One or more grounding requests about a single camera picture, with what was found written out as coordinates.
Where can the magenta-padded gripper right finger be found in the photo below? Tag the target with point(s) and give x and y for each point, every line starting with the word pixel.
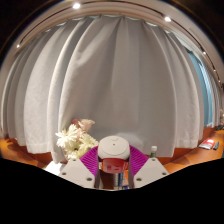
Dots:
pixel 151 170

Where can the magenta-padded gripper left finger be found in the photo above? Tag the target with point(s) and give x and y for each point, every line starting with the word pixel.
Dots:
pixel 78 171

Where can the clear bottle with green cap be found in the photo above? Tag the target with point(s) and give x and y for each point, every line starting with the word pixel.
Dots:
pixel 153 151

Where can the white and pink flower bouquet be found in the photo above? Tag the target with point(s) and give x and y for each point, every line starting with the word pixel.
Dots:
pixel 75 141

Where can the red and white packet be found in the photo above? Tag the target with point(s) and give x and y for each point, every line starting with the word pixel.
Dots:
pixel 206 144

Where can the small dark remote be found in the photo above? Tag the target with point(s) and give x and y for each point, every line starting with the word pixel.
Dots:
pixel 216 145

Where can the window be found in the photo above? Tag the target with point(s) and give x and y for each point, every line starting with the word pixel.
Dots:
pixel 203 93

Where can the white curtain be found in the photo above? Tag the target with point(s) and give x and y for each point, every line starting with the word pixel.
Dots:
pixel 116 83

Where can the ceiling spot lights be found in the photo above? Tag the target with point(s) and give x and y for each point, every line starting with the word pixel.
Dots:
pixel 76 5

